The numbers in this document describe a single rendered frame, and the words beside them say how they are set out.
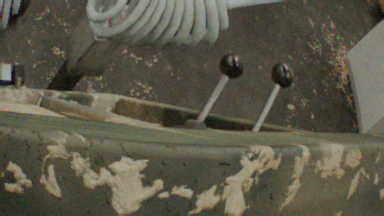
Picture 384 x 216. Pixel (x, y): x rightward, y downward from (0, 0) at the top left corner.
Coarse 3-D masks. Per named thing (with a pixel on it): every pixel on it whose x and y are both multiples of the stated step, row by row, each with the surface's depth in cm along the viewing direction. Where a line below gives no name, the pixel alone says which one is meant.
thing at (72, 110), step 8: (48, 104) 160; (56, 104) 155; (64, 104) 151; (72, 104) 151; (56, 112) 155; (64, 112) 151; (72, 112) 147; (80, 112) 144; (88, 112) 141; (96, 112) 139; (104, 112) 142; (96, 120) 138; (104, 120) 136; (112, 120) 133; (120, 120) 131; (128, 120) 132; (136, 120) 135
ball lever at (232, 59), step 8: (224, 56) 121; (232, 56) 121; (224, 64) 121; (232, 64) 120; (240, 64) 121; (224, 72) 121; (232, 72) 121; (240, 72) 121; (224, 80) 121; (216, 88) 121; (216, 96) 121; (208, 104) 120; (208, 112) 120; (192, 120) 120; (200, 120) 120; (192, 128) 118; (200, 128) 119
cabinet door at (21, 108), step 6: (0, 102) 152; (6, 102) 155; (0, 108) 139; (6, 108) 142; (12, 108) 145; (18, 108) 148; (24, 108) 151; (30, 108) 151; (36, 108) 153; (42, 108) 156; (36, 114) 142; (42, 114) 143; (48, 114) 143; (54, 114) 145; (60, 114) 148
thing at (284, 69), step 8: (280, 64) 111; (288, 64) 112; (272, 72) 112; (280, 72) 111; (288, 72) 111; (280, 80) 111; (288, 80) 111; (280, 88) 112; (272, 96) 111; (272, 104) 111; (264, 112) 111; (264, 120) 111; (256, 128) 110
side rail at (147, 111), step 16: (128, 112) 174; (144, 112) 169; (160, 112) 165; (176, 112) 161; (192, 112) 157; (208, 128) 153; (224, 128) 149; (240, 128) 146; (272, 128) 139; (288, 128) 140
